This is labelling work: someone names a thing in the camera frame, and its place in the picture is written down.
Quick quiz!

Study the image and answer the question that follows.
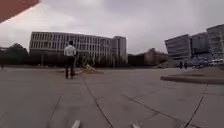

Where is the grey paved plaza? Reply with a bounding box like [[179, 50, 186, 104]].
[[0, 66, 224, 128]]

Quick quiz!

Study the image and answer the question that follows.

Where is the yellow object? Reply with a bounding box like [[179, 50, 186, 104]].
[[81, 64, 98, 74]]

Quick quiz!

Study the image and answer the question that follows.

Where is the robot's own part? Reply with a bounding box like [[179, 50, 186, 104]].
[[70, 119, 82, 128], [131, 121, 142, 128]]

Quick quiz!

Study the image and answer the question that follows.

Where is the white vehicle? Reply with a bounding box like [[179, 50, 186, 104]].
[[208, 58, 224, 67]]

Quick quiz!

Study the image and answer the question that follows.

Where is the raised planter bed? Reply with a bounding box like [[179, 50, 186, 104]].
[[160, 66, 224, 85]]

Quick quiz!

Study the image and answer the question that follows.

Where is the low dark building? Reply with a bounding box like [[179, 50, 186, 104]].
[[127, 47, 171, 67]]

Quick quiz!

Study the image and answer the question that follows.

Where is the grey tiered building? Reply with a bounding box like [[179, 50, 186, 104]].
[[164, 33, 194, 61]]

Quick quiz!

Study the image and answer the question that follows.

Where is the red canopy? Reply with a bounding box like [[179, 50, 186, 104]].
[[0, 0, 41, 24]]

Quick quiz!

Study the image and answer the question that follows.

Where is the row of dark trees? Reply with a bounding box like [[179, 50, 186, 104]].
[[0, 42, 114, 68]]

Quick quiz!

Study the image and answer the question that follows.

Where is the large grey windowed building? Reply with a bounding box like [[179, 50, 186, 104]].
[[28, 31, 128, 66]]

